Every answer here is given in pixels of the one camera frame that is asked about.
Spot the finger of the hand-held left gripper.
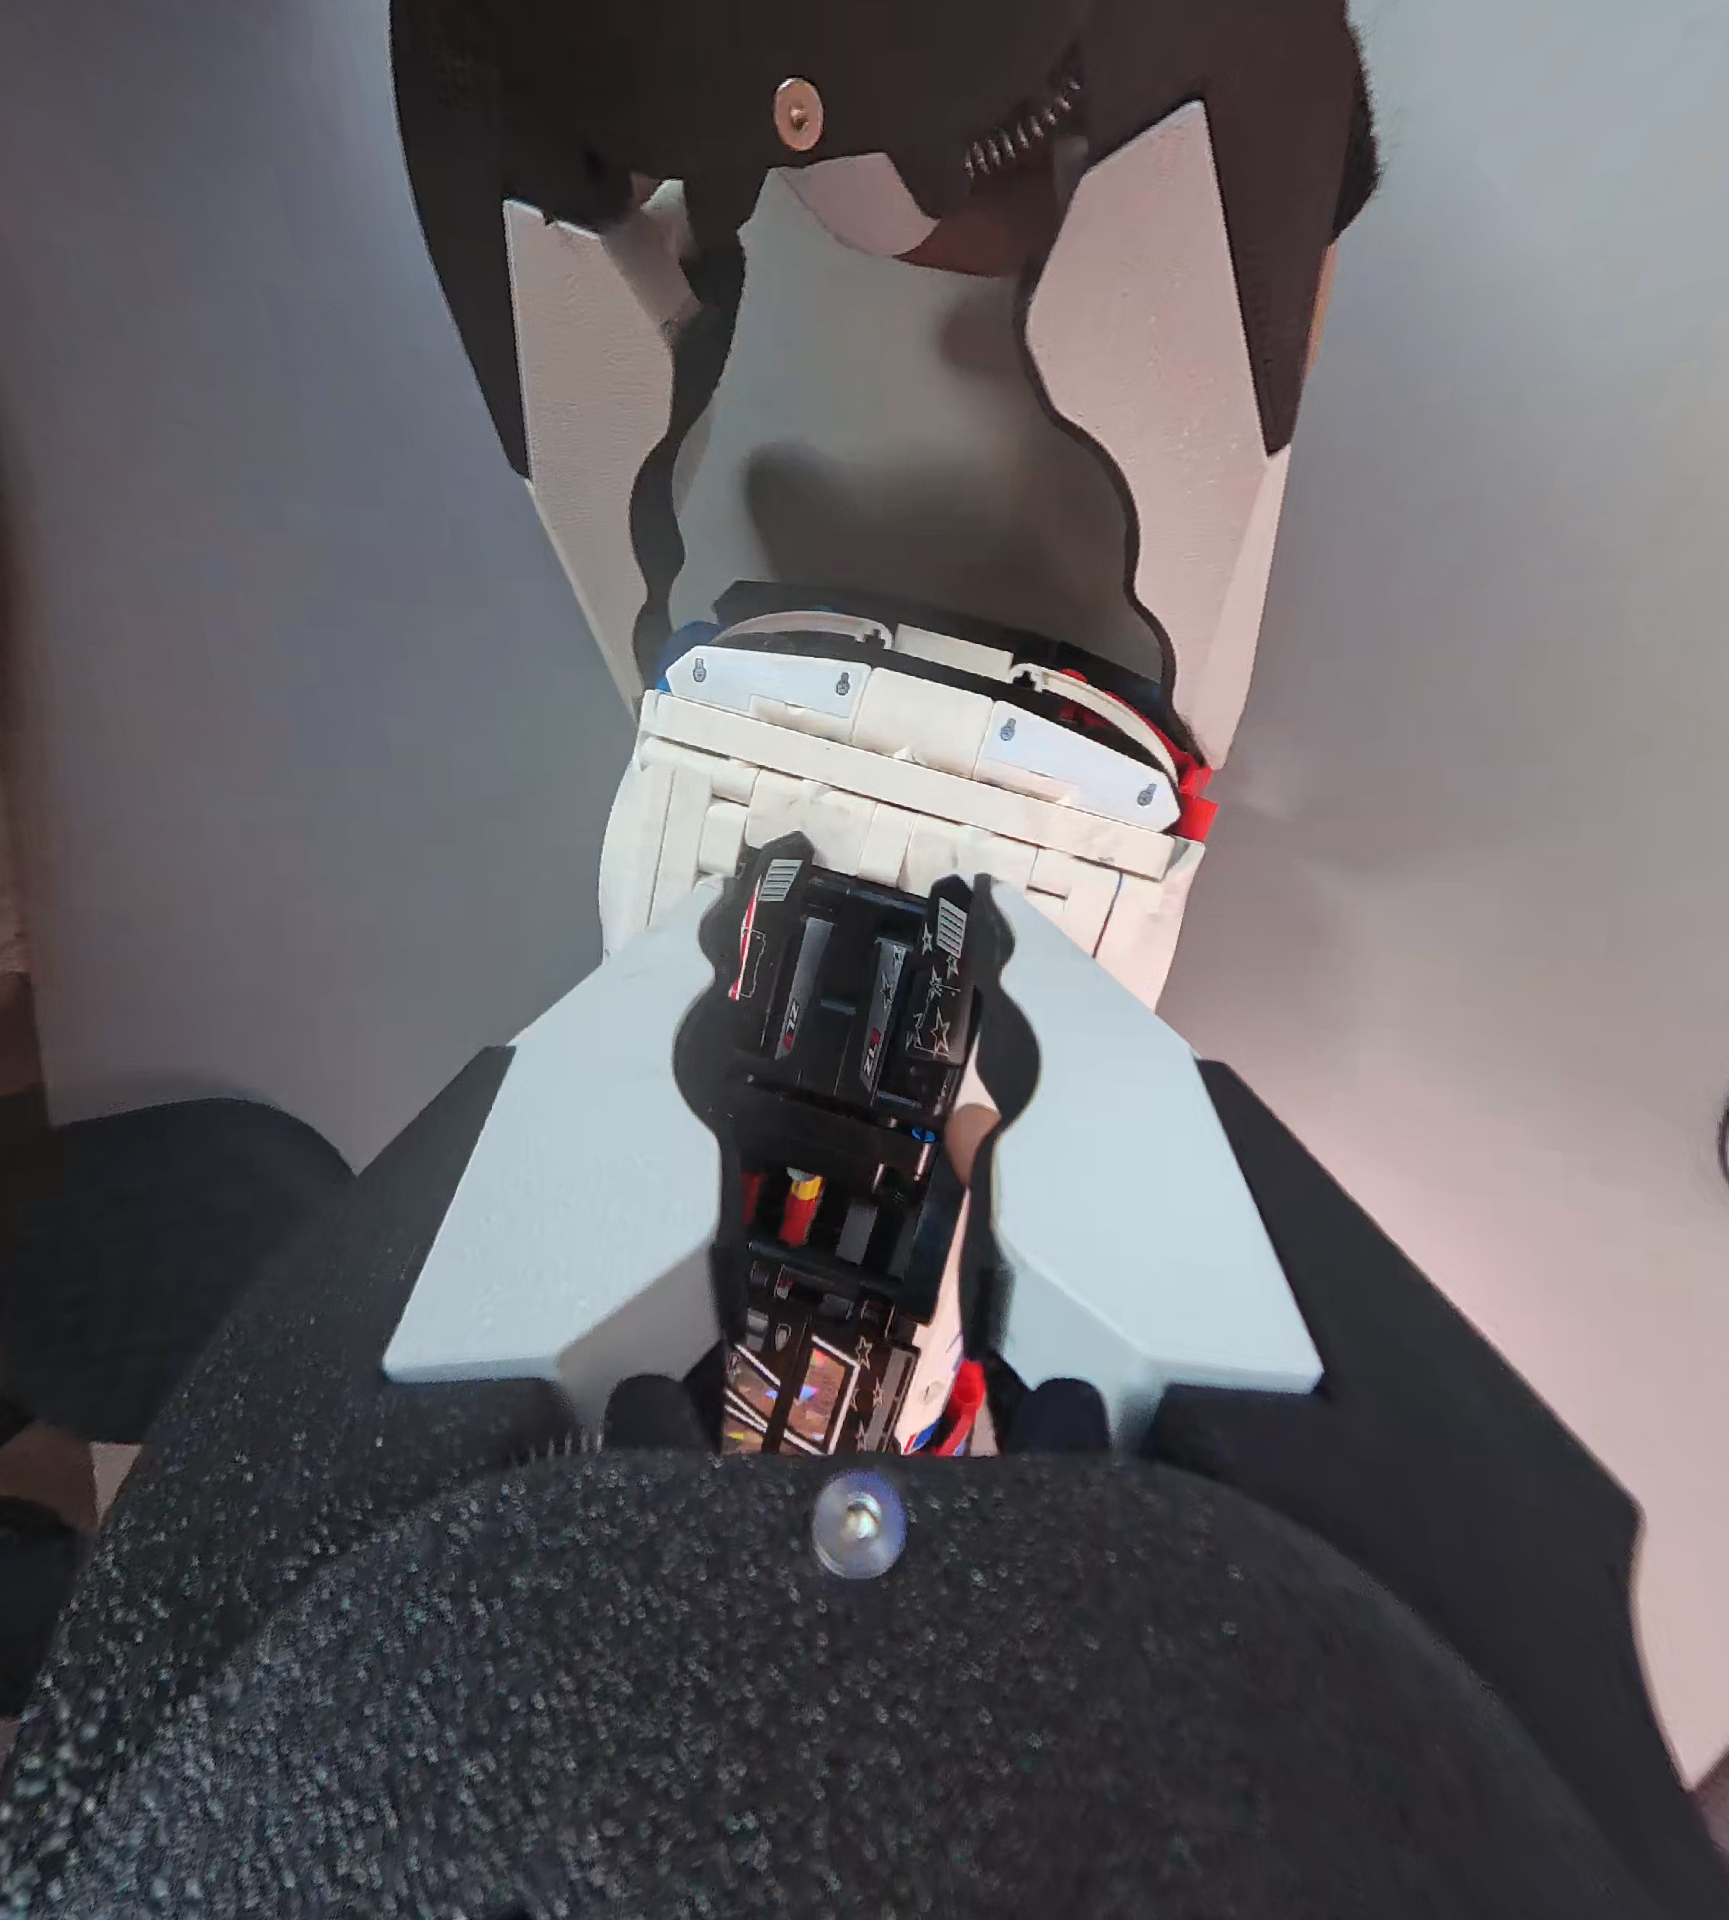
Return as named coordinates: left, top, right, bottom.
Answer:
left=1019, top=95, right=1297, bottom=763
left=501, top=172, right=753, bottom=722

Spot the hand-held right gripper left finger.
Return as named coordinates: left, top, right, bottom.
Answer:
left=381, top=892, right=739, bottom=1434

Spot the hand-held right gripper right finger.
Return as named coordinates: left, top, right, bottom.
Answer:
left=960, top=881, right=1327, bottom=1453

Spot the toy brick race car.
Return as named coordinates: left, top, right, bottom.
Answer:
left=600, top=576, right=1220, bottom=1463

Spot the grey desk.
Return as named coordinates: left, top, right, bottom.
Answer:
left=0, top=0, right=1729, bottom=1801

